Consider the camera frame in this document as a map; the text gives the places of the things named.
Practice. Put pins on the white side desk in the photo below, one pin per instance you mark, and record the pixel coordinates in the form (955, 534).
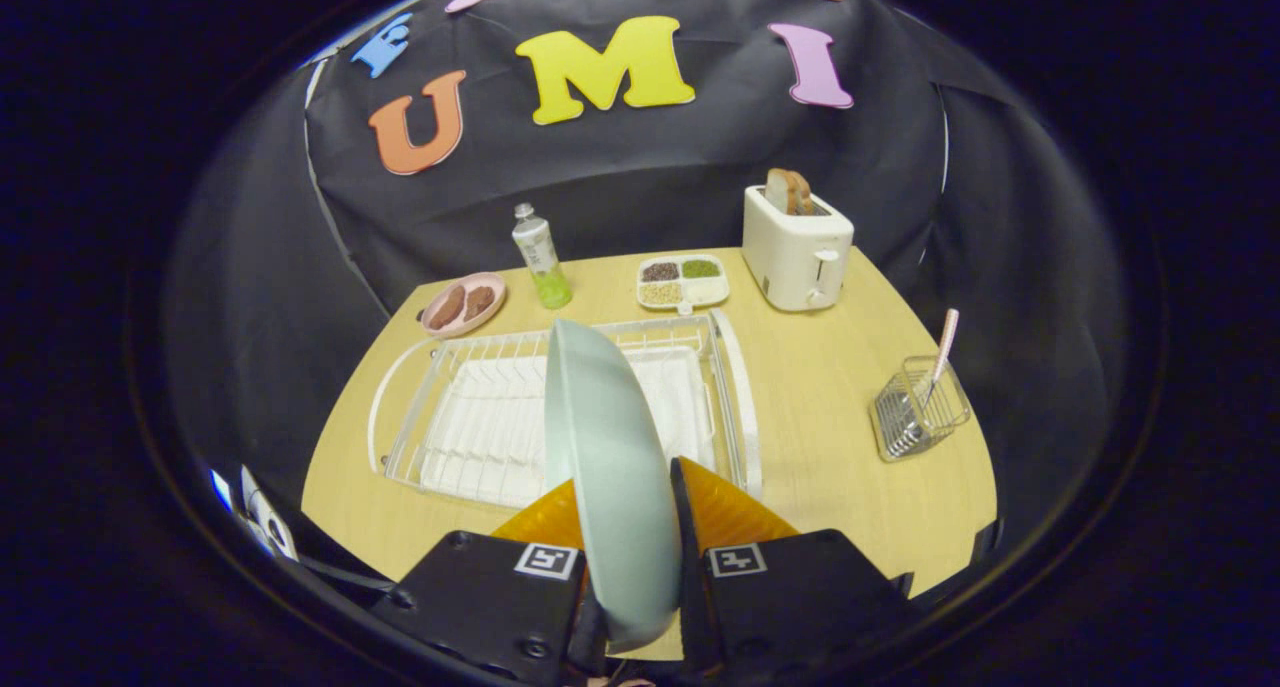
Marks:
(265, 522)

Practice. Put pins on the clear bottle with green liquid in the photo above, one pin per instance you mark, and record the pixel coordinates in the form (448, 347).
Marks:
(540, 257)

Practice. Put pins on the toast slice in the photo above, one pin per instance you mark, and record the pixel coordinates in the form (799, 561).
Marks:
(801, 195)
(776, 192)

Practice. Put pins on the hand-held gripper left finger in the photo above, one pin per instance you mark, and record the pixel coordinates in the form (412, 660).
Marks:
(480, 597)

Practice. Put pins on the black backdrop cloth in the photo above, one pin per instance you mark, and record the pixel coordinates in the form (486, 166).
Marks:
(650, 167)

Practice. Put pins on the pale green plate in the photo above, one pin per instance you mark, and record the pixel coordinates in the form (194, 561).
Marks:
(610, 467)

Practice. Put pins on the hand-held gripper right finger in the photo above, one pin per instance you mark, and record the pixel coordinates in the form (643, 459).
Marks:
(790, 597)

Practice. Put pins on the white divided tray with grains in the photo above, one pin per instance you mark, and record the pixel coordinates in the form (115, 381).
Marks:
(706, 289)

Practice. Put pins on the white toaster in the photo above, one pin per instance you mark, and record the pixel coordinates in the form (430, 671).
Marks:
(790, 257)

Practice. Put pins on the small pink plate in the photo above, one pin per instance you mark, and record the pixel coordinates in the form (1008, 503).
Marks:
(440, 327)

